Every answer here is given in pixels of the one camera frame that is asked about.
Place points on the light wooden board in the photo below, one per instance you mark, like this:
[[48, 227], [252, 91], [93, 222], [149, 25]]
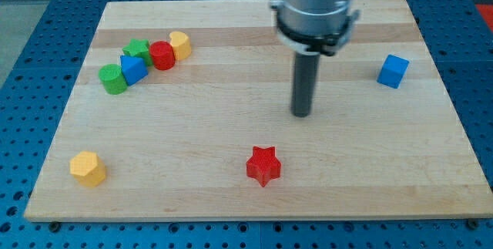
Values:
[[175, 144]]

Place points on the green cylinder block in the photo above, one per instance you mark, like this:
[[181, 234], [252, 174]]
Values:
[[112, 79]]

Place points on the red star block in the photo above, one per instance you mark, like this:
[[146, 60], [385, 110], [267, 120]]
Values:
[[263, 165]]

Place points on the yellow hexagon block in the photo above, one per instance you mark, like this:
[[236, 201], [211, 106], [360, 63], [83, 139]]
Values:
[[88, 169]]

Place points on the red cylinder block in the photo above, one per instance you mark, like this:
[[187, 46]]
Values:
[[162, 55]]

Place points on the yellow heart block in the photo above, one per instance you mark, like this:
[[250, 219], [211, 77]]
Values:
[[181, 45]]

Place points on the silver robot arm cylinder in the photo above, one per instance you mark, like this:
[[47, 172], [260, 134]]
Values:
[[313, 27]]

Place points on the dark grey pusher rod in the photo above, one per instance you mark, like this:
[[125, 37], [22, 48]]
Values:
[[304, 80]]

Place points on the blue cube block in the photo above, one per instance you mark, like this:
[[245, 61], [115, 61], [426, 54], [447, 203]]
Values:
[[392, 71]]

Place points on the green star block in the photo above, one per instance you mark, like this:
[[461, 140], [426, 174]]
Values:
[[139, 48]]

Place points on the blue triangle block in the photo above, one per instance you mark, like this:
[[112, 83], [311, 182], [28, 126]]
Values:
[[133, 68]]

